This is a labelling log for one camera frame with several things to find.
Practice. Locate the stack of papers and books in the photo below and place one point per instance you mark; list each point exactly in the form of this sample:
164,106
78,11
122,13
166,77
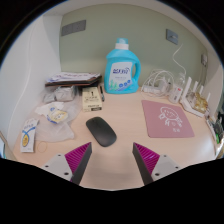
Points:
73,79

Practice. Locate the side wall socket with plugs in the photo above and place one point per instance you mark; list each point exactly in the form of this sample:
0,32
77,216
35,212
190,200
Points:
204,59

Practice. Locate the long grey wall plate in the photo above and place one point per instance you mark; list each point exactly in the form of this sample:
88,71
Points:
73,27

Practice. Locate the grey wall socket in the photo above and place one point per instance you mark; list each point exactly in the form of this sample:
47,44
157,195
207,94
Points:
172,36

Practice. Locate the small yellow box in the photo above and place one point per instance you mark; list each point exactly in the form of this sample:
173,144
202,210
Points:
91,99

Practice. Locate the white remote control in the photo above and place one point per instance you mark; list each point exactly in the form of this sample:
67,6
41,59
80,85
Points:
210,125

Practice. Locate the white power strip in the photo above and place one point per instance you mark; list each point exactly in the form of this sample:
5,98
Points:
151,89

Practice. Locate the golden snack bag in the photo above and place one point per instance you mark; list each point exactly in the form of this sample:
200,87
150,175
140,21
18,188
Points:
199,103

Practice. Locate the small yellow packet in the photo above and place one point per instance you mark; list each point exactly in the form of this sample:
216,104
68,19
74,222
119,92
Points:
57,116

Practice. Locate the blue detergent bottle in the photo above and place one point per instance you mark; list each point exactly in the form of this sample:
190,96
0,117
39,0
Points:
116,71

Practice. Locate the white router with antennas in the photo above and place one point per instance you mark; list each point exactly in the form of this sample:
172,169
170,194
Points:
186,100

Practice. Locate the clear plastic bag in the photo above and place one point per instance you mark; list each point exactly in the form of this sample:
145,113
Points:
55,131

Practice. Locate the black pen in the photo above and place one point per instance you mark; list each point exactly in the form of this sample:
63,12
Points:
101,93

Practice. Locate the black pouch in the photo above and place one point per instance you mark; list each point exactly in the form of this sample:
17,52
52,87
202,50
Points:
220,125

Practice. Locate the pink mouse pad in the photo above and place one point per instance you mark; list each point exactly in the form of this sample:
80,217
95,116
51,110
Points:
166,120

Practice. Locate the black computer mouse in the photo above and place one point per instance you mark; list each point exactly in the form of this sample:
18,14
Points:
101,131

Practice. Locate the grey foil packets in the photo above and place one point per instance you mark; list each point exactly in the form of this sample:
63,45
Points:
63,94

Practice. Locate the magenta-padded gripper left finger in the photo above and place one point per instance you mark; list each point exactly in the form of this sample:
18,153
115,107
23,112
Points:
78,156

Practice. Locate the blue and yellow card packet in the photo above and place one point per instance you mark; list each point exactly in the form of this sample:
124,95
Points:
29,135

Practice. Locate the rubber band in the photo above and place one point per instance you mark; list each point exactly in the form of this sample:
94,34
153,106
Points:
37,147

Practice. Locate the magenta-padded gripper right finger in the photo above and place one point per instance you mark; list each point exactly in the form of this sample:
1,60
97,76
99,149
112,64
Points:
148,158

